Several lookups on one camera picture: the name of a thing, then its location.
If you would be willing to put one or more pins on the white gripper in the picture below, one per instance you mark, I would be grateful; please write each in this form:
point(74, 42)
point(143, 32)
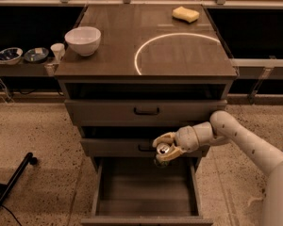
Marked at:
point(184, 138)

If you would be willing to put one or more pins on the green soda can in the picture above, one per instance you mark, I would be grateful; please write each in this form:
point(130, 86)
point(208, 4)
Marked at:
point(160, 157)

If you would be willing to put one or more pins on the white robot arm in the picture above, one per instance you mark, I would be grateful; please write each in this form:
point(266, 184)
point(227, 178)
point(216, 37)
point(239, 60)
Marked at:
point(218, 130)

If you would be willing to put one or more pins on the grey bottom drawer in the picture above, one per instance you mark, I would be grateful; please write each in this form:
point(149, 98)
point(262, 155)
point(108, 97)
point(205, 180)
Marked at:
point(135, 192)

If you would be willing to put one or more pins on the grey drawer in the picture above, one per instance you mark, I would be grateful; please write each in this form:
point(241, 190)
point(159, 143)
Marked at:
point(108, 141)
point(135, 192)
point(143, 104)

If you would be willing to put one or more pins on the grey middle drawer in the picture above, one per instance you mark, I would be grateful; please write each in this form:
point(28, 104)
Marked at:
point(108, 141)

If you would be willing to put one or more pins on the grey drawer cabinet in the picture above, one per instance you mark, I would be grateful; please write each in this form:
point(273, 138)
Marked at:
point(145, 44)

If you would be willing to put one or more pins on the grey top drawer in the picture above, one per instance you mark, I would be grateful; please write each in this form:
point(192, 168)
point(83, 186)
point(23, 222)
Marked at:
point(143, 104)

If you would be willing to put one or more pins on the yellow sponge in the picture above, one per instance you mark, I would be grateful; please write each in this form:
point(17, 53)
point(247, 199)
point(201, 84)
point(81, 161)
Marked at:
point(185, 14)

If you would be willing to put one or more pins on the white bowl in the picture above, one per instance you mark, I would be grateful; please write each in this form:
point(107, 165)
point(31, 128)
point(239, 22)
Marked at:
point(84, 40)

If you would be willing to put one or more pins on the small white cup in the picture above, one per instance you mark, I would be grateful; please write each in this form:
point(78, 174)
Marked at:
point(58, 50)

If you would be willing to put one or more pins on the dark blue plate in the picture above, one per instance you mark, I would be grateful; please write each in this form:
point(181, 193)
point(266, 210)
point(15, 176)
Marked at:
point(36, 55)

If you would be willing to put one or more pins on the low grey side shelf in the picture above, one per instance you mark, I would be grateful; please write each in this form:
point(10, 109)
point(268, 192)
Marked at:
point(25, 69)

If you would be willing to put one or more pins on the black chair leg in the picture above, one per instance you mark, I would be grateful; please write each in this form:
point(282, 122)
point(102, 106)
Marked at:
point(6, 188)

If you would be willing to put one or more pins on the blue patterned bowl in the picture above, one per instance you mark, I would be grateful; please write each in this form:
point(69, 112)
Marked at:
point(11, 56)

